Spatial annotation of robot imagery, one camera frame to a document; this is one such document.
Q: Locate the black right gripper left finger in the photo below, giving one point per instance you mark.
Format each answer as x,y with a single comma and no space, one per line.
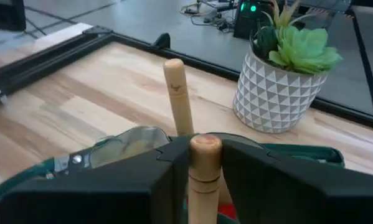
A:
111,193

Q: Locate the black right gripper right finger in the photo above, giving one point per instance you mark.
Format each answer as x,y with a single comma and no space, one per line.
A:
298,193

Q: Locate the red gardening glove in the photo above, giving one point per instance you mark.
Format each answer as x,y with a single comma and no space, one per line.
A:
227,211

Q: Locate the beige green-trimmed gardening bag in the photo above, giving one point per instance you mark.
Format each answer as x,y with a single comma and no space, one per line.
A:
133,144

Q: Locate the succulent in white patterned pot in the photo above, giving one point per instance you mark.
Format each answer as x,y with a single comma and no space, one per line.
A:
276,90

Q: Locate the black box green lights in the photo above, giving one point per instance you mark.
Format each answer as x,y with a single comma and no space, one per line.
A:
251,18

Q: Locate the black metal table frame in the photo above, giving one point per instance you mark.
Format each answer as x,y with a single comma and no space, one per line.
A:
205,63

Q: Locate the black frame hook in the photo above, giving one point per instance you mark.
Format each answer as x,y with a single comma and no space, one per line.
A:
162,40

